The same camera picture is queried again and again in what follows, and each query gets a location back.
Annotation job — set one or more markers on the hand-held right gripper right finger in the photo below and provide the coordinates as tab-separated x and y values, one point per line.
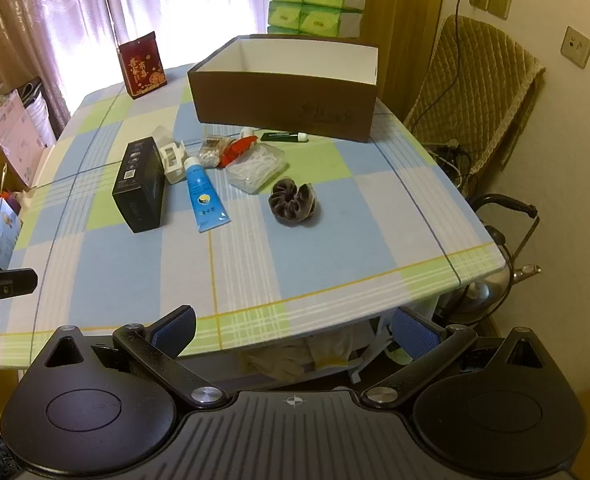
415	332

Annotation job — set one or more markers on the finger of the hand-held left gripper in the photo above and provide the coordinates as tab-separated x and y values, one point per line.
17	282

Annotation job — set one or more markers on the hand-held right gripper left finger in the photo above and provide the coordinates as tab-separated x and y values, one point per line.
175	330

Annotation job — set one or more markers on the blue tube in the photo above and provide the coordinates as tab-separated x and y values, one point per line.
205	195

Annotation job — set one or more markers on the black product box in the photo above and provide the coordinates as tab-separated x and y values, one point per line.
137	187

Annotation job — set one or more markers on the cream tape dispenser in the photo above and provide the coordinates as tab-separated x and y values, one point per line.
174	162

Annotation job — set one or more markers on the dark scrunchie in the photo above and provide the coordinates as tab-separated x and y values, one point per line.
295	202

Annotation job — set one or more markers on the clear floss pick box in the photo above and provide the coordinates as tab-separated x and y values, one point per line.
257	170

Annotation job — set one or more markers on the cotton swab bag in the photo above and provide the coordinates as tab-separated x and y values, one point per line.
211	152

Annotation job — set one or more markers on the red snack packet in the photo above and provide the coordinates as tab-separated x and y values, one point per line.
237	150

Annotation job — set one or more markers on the small white bottle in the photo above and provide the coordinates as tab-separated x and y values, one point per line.
248	134

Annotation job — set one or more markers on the dark green tube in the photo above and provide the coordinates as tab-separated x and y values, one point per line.
280	136

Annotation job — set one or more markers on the brown cardboard box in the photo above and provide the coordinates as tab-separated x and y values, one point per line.
275	102

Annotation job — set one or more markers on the checkered tablecloth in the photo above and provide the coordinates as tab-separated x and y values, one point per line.
325	250

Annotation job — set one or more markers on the pink white paper bag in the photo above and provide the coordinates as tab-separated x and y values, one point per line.
17	135

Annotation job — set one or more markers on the red gift box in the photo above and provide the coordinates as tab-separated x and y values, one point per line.
142	67

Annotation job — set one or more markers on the purple curtain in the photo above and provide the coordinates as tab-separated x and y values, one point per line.
75	10

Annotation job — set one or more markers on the wooden door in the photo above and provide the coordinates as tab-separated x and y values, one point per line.
405	35

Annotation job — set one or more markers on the stack of green tissue packs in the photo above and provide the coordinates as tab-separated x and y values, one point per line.
315	7

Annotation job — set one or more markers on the beige wall socket plate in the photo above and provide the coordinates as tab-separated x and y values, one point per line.
576	46

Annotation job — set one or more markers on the beige wall outlet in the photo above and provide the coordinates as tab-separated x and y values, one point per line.
500	4

